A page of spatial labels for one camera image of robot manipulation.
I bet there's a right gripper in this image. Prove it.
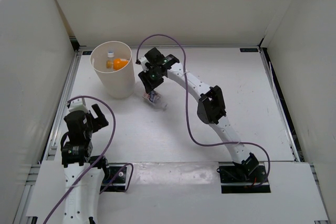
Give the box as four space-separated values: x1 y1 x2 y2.
139 67 165 94

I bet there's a clear bottle white blue label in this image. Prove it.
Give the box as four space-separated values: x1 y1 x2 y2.
143 90 167 110

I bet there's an orange juice bottle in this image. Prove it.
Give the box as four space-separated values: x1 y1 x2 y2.
106 58 129 71

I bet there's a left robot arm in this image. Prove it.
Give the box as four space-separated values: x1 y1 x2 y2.
60 104 111 223

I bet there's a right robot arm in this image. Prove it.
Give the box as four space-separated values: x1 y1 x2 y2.
136 47 259 182

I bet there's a white cylindrical bin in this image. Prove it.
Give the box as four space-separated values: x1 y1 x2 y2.
90 41 135 99

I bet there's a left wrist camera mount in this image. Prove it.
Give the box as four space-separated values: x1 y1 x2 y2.
66 98 89 113

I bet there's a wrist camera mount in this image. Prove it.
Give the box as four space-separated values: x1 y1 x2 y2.
135 57 148 69
66 98 89 113

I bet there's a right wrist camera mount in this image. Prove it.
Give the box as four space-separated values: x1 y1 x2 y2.
135 57 148 69

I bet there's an aluminium frame rail left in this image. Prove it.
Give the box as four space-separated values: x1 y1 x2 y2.
13 35 81 223

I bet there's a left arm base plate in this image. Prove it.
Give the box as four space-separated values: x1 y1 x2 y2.
100 163 131 193

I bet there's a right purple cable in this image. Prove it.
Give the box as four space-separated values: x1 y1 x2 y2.
135 34 271 188

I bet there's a purple cable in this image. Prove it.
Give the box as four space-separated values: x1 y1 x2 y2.
41 95 134 224
135 34 271 188

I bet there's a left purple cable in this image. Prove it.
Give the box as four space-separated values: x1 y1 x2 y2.
41 95 134 224

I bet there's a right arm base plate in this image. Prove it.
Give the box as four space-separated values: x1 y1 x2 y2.
216 163 271 194

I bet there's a black frame rail right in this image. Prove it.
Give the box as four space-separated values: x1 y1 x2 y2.
258 37 297 135

